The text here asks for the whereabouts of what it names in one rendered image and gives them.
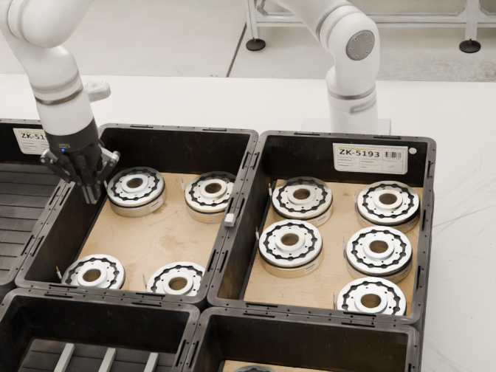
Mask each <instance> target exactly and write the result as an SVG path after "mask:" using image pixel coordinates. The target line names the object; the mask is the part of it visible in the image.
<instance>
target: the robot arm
mask: <svg viewBox="0 0 496 372"><path fill-rule="evenodd" d="M93 1H94V0H0V29H1V32H2V34H3V36H4V38H5V40H6V42H7V43H8V45H9V46H10V48H11V50H12V51H13V53H14V55H15V56H16V58H17V60H18V62H19V63H20V64H21V65H22V67H23V68H24V70H25V72H26V73H27V77H28V80H29V82H30V86H31V89H32V93H33V95H34V98H35V103H36V108H37V111H38V116H39V118H40V121H41V124H42V126H43V129H44V133H45V135H46V139H47V142H48V143H49V147H48V148H46V149H45V151H44V152H43V154H42V155H41V158H40V161H41V162H42V163H43V164H44V165H46V166H47V167H48V168H49V169H50V170H51V171H53V172H54V173H55V174H57V175H58V176H59V177H61V178H62V180H64V181H65V182H67V183H70V182H75V183H76V185H77V186H79V188H80V192H81V195H82V197H83V199H85V200H86V203H88V204H96V202H97V201H98V199H99V198H100V195H101V189H100V186H99V185H102V184H103V183H104V181H105V180H106V178H107V177H108V176H109V174H110V173H111V172H112V170H113V169H114V167H115V166H116V164H117V162H118V160H119V158H120V152H118V151H114V152H113V153H111V152H110V151H107V150H106V149H105V145H104V144H103V142H102V141H101V140H100V138H99V135H98V129H97V124H96V121H95V118H94V114H93V111H92V107H91V103H93V102H96V101H99V100H104V99H106V98H108V97H109V96H110V95H111V89H110V85H109V83H107V82H106V81H104V80H81V77H80V73H79V69H78V65H77V63H76V60H75V58H74V56H73V54H72V53H71V52H70V51H69V50H68V49H66V48H65V47H63V46H62V45H61V44H63V43H65V42H66V41H68V40H69V39H70V38H71V37H72V36H73V34H74V33H75V31H76V30H77V28H78V27H79V25H80V23H81V21H82V20H83V18H84V16H85V15H86V14H87V12H88V10H89V8H90V7H91V5H92V2H93ZM272 1H273V2H274V3H276V4H278V5H280V6H281V7H284V8H286V9H287V10H290V11H291V12H293V13H294V14H295V15H296V16H297V17H298V18H299V19H300V20H301V21H302V22H303V23H304V25H305V26H306V27H307V28H308V29H309V31H310V32H311V33H312V35H313V36H314V37H315V38H316V39H317V41H318V42H319V43H320V44H321V46H322V47H324V48H325V49H326V50H327V51H328V52H329V53H330V54H331V55H333V56H334V66H333V67H331V68H330V69H329V71H328V73H327V75H326V86H327V93H328V107H329V114H330V123H331V133H347V134H379V126H378V112H377V98H376V78H377V75H378V73H379V51H380V43H379V31H378V28H377V25H376V24H375V22H374V21H373V20H371V19H370V18H369V17H368V16H366V14H364V13H363V12H362V11H361V10H359V9H358V8H357V7H355V6H354V5H352V4H351V3H349V2H348V1H346V0H272ZM100 156H102V158H103V161H102V162H103V167H102V169H101V170H100V171H98V172H97V161H98V159H99V158H100ZM62 168H64V169H65V170H66V171H68V172H67V173H66V172H64V171H63V170H62Z"/></svg>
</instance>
